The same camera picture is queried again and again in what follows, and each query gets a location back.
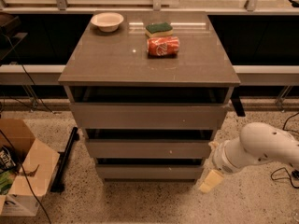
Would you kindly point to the black bar on floor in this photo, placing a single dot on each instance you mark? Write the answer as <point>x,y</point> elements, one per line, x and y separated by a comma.
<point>58,185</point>

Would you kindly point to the red soda can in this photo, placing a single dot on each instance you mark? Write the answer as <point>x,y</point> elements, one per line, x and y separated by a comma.
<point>163,46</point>

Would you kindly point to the chip bag in box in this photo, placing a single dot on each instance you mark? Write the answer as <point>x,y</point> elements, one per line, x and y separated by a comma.
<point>6,160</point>

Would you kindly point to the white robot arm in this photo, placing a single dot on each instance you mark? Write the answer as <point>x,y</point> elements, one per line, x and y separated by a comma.
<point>257,144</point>

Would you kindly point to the white bowl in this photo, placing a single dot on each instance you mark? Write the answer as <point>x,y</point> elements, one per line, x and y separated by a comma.
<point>107,22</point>

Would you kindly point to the grey drawer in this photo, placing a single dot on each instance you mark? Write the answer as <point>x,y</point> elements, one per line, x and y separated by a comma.
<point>149,172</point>
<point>164,117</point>
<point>147,150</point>

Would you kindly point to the green package in box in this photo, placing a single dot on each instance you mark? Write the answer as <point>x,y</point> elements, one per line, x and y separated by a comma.
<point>6,180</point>

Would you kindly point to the grey drawer cabinet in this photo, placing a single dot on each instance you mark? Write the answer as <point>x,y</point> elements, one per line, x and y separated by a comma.
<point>115,69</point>

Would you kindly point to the metal window railing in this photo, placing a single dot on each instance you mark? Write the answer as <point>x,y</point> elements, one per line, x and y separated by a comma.
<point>155,3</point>

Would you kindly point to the green yellow sponge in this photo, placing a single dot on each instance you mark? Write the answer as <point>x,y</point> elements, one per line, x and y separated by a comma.
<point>159,29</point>

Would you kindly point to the open cardboard box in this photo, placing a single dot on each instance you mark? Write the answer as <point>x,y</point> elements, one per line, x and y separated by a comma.
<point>36,162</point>

